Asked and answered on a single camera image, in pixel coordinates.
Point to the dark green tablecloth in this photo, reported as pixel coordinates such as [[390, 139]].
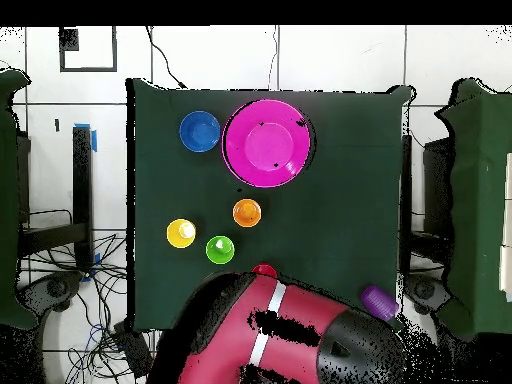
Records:
[[180, 180]]

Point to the orange cup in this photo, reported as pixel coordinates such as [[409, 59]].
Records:
[[246, 212]]

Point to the black power strip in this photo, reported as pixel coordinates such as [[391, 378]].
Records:
[[132, 348]]

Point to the red cup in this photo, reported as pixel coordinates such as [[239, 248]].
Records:
[[264, 269]]

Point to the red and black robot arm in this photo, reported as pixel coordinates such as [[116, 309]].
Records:
[[240, 340]]

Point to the black wheeled base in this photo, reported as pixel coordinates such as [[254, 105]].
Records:
[[58, 288], [424, 288]]

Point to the blue tape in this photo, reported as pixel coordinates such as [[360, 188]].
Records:
[[94, 140]]

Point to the black post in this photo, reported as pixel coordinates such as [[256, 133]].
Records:
[[82, 180]]

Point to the green-clothed side table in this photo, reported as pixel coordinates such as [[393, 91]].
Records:
[[480, 200], [8, 200]]

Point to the green cup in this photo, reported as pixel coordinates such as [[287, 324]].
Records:
[[220, 250]]

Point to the black square frame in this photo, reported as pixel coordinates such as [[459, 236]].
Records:
[[68, 40]]

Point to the blue bowl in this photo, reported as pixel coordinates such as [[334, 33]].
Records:
[[200, 131]]

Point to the yellow cup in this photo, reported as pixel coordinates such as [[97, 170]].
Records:
[[180, 233]]

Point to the white board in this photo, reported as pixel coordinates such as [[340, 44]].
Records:
[[507, 224]]

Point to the large pink bowl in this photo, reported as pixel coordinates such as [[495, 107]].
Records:
[[266, 144]]

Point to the purple cup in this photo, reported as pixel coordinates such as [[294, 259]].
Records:
[[379, 304]]

